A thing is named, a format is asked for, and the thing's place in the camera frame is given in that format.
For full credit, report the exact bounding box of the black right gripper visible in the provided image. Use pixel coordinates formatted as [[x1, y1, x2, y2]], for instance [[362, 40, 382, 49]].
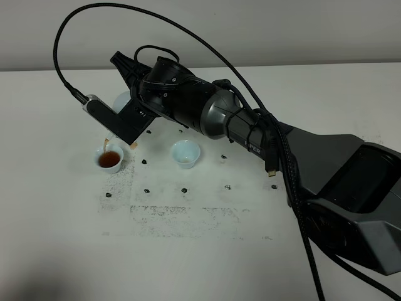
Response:
[[110, 51, 161, 138]]

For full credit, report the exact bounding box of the light blue porcelain teapot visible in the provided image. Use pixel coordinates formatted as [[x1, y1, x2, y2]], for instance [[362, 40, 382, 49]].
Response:
[[103, 91, 131, 150]]

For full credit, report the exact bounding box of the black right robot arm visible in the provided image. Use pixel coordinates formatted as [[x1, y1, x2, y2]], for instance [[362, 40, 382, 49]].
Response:
[[111, 53, 400, 275]]

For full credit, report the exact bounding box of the left light blue teacup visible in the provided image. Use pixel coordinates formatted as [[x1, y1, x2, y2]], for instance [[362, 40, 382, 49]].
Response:
[[94, 144, 124, 174]]

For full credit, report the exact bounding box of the light blue teacup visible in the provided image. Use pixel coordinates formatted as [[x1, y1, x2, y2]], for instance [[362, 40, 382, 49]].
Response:
[[170, 140, 201, 169], [94, 144, 124, 174]]

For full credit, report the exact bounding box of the right light blue teacup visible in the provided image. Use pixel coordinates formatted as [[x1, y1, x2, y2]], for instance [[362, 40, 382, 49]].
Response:
[[170, 140, 201, 169]]

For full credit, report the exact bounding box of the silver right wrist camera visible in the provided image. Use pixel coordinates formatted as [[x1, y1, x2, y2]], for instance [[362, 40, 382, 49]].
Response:
[[83, 95, 138, 145]]

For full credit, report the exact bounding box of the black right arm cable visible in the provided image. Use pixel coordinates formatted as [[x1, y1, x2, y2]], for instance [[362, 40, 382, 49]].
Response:
[[53, 4, 401, 301]]

